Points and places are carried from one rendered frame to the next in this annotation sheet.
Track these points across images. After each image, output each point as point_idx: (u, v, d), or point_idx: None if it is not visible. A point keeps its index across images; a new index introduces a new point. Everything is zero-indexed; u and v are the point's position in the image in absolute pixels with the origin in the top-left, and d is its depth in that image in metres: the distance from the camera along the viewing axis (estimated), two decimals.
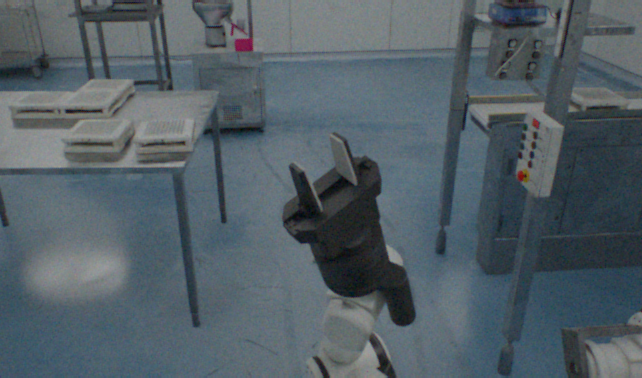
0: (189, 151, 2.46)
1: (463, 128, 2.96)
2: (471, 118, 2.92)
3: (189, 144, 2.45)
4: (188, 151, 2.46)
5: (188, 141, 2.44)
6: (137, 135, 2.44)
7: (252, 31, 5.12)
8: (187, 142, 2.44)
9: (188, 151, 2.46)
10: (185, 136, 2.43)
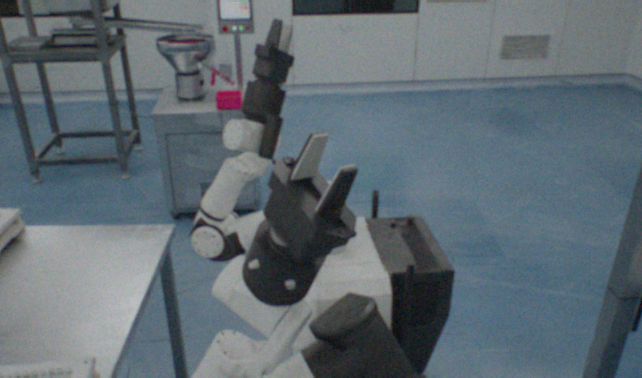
0: None
1: (634, 329, 1.54)
2: None
3: None
4: None
5: None
6: None
7: (241, 76, 3.71)
8: None
9: None
10: None
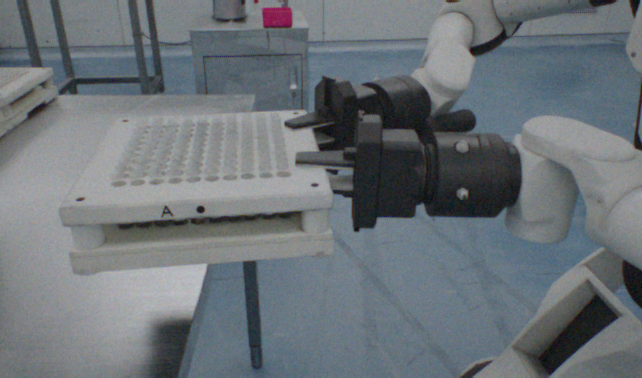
0: (322, 255, 0.54)
1: None
2: None
3: (323, 225, 0.53)
4: (318, 257, 0.54)
5: (320, 212, 0.52)
6: (85, 187, 0.52)
7: None
8: (314, 217, 0.52)
9: (316, 254, 0.54)
10: (308, 190, 0.51)
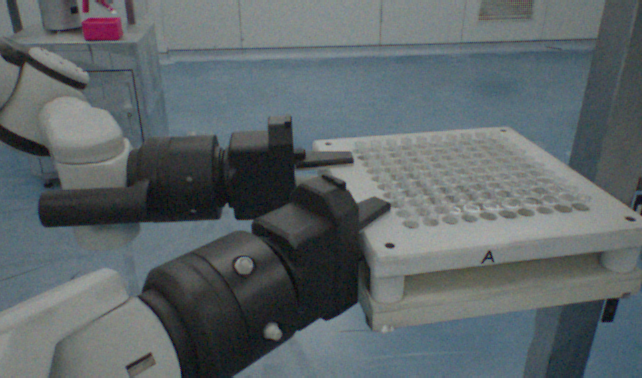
0: None
1: (608, 317, 0.77)
2: None
3: None
4: None
5: None
6: (515, 138, 0.64)
7: (131, 6, 2.93)
8: None
9: None
10: (332, 139, 0.63)
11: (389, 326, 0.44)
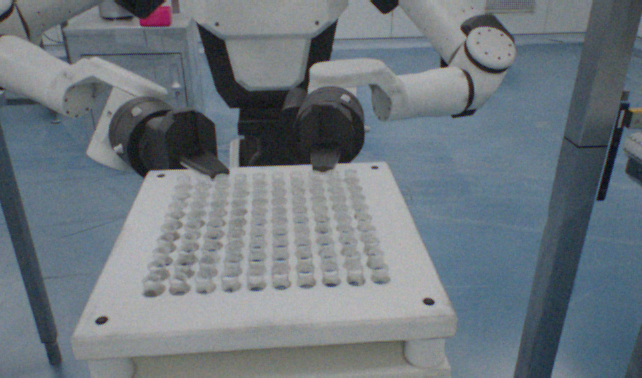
0: None
1: (601, 196, 1.09)
2: (630, 168, 1.05)
3: None
4: None
5: None
6: (393, 305, 0.37)
7: None
8: None
9: None
10: (386, 170, 0.55)
11: None
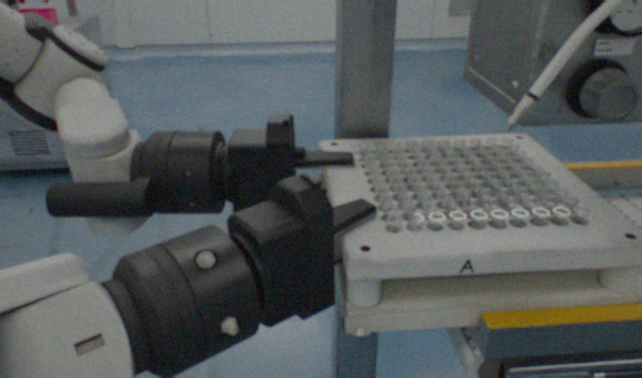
0: None
1: None
2: None
3: None
4: None
5: None
6: (529, 145, 0.61)
7: None
8: None
9: None
10: (338, 140, 0.62)
11: (363, 330, 0.44)
